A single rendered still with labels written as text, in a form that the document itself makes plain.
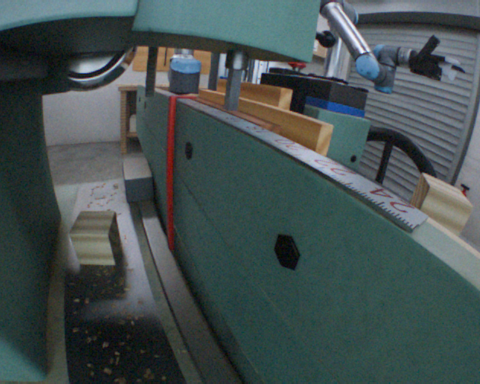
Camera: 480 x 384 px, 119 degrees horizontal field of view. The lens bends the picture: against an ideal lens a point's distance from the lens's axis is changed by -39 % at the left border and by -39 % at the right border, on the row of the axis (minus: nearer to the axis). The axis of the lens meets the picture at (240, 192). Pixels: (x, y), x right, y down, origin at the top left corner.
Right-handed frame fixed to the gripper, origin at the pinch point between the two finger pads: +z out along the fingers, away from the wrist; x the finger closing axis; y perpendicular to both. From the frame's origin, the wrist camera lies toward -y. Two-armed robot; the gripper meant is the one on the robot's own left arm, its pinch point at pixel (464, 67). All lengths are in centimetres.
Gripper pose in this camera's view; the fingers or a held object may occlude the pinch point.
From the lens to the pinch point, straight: 91.3
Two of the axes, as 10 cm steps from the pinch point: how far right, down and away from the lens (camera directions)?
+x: -8.6, 2.5, -4.5
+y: -0.2, 8.5, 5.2
